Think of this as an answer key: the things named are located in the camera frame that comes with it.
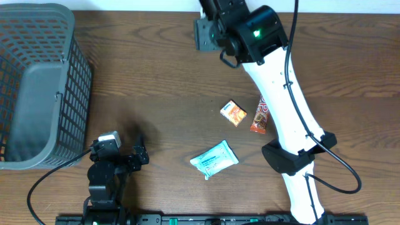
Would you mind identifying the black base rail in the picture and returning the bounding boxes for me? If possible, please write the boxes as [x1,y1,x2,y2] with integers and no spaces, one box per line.
[55,213,369,225]

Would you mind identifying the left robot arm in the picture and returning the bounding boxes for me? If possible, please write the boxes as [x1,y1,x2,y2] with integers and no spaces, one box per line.
[81,131,149,225]

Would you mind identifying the white barcode scanner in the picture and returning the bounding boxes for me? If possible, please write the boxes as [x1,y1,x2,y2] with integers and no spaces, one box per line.
[200,8,205,18]

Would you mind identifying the small orange tissue pack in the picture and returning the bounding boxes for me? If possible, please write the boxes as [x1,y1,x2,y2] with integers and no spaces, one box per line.
[220,100,247,127]

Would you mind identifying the teal wet wipes pack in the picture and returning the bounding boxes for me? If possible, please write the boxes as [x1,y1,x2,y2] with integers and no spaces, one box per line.
[190,140,239,180]

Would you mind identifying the grey plastic mesh basket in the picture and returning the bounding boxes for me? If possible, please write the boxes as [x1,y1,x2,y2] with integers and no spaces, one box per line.
[1,3,93,170]

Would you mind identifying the left black cable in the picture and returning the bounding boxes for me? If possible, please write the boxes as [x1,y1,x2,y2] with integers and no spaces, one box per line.
[26,149,93,225]

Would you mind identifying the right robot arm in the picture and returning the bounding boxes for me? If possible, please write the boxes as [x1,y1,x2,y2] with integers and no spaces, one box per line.
[194,0,337,224]

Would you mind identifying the red orange snack packet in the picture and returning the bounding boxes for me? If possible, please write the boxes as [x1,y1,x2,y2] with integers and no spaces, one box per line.
[250,96,269,134]

